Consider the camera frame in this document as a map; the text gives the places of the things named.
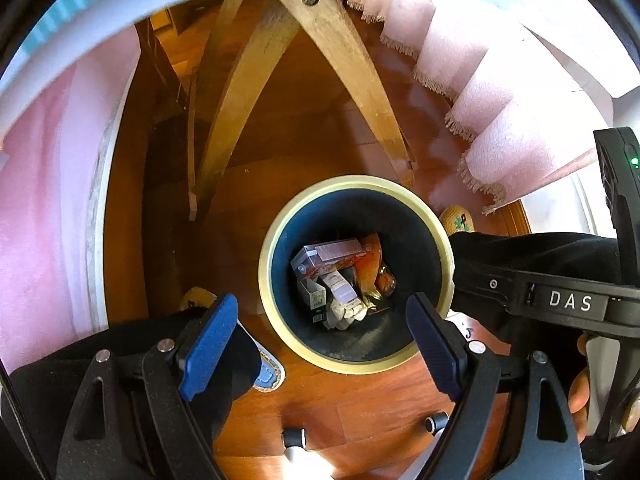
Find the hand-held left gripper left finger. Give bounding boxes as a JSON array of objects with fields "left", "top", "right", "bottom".
[{"left": 56, "top": 291, "right": 240, "bottom": 480}]

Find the pink bed sheet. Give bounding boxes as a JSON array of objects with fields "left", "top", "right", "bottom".
[{"left": 0, "top": 25, "right": 143, "bottom": 366}]

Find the person's left leg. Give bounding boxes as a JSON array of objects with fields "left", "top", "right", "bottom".
[{"left": 7, "top": 305, "right": 263, "bottom": 480}]

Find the dark blue trash bin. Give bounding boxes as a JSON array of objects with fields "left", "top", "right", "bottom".
[{"left": 259, "top": 175, "right": 456, "bottom": 376}]

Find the person's right hand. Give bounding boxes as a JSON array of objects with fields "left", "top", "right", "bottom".
[{"left": 569, "top": 332, "right": 593, "bottom": 443}]

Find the orange foil bag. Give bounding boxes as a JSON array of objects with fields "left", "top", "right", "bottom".
[{"left": 345, "top": 232, "right": 398, "bottom": 306}]

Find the white paper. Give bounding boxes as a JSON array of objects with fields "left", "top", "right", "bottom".
[{"left": 325, "top": 300, "right": 371, "bottom": 332}]

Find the white chair base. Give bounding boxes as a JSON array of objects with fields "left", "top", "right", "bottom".
[{"left": 285, "top": 447, "right": 337, "bottom": 480}]

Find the person's leg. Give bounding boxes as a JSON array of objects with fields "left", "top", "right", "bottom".
[
  {"left": 450, "top": 231, "right": 622, "bottom": 351},
  {"left": 7, "top": 305, "right": 263, "bottom": 480}
]

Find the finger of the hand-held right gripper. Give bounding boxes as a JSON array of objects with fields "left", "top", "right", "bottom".
[{"left": 452, "top": 261, "right": 527, "bottom": 319}]

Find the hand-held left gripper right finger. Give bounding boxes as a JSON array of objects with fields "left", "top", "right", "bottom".
[{"left": 405, "top": 291, "right": 585, "bottom": 480}]

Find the pink carton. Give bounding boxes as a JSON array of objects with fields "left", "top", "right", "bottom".
[{"left": 291, "top": 237, "right": 368, "bottom": 281}]

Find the person's right leg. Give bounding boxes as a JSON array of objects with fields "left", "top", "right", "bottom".
[{"left": 450, "top": 231, "right": 622, "bottom": 351}]

